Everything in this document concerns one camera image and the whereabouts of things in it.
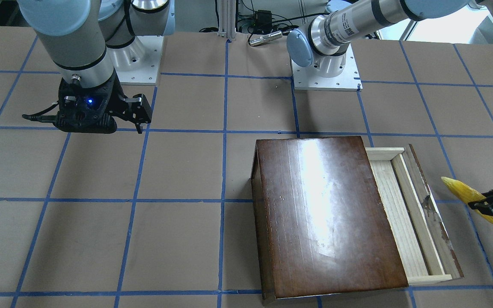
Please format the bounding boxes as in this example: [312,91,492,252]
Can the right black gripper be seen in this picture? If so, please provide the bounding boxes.
[53,71,152,134]

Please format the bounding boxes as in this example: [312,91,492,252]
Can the yellow corn cob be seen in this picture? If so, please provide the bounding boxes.
[441,177,493,224]

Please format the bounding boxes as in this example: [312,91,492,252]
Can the light wood drawer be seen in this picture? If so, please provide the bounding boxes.
[366,144,464,285]

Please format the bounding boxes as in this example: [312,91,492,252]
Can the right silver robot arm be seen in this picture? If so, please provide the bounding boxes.
[18,0,175,134]

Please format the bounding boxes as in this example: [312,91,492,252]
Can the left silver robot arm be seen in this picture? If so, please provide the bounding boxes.
[286,0,493,223]

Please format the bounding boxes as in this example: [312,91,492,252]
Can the black electronics box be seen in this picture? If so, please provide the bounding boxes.
[253,10,273,27]

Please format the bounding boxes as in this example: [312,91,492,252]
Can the silver metal cylinder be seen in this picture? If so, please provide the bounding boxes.
[248,31,283,47]

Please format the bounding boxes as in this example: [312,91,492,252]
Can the dark brown wooden cabinet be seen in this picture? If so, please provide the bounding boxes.
[250,136,408,305]

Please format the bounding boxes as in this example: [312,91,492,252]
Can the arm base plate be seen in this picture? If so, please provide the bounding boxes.
[290,44,363,92]
[107,36,164,86]

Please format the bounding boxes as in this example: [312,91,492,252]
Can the aluminium frame post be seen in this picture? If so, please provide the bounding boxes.
[216,0,237,41]

